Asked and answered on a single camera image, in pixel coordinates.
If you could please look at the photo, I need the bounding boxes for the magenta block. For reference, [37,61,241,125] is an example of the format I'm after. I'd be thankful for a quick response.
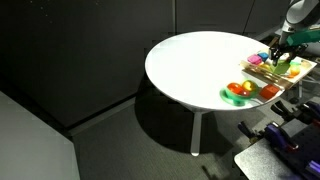
[247,53,264,66]

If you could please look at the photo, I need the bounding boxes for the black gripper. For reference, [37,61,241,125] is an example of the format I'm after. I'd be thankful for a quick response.
[268,42,308,68]

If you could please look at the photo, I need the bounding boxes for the light green block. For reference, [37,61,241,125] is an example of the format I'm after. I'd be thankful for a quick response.
[269,60,292,75]

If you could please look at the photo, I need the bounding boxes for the dark red toy fruit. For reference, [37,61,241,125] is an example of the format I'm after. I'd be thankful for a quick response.
[239,89,252,98]

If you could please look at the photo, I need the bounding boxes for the wooden tray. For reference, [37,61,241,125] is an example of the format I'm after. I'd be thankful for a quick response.
[239,47,318,91]

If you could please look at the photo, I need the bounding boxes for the grey cabinet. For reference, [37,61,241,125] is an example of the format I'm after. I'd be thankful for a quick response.
[0,90,81,180]

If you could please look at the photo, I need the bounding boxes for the orange block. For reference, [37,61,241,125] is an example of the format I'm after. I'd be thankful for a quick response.
[258,83,281,101]

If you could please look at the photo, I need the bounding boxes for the yellow toy fruit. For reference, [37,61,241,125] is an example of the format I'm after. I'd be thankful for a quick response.
[242,79,258,93]

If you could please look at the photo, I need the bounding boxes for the white table leg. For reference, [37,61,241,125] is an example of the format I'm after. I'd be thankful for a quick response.
[190,111,204,157]

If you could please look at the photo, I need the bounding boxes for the blue block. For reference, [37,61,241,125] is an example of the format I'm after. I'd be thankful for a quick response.
[257,51,271,63]

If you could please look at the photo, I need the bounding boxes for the green camera mount bracket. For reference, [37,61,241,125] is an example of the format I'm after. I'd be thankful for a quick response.
[285,27,320,48]

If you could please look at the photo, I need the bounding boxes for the purple black spring clamp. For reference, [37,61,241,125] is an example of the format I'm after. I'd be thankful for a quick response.
[237,119,300,152]
[270,100,320,125]

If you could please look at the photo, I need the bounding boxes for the green plastic bowl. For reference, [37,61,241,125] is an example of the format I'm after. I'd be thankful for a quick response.
[218,79,261,107]

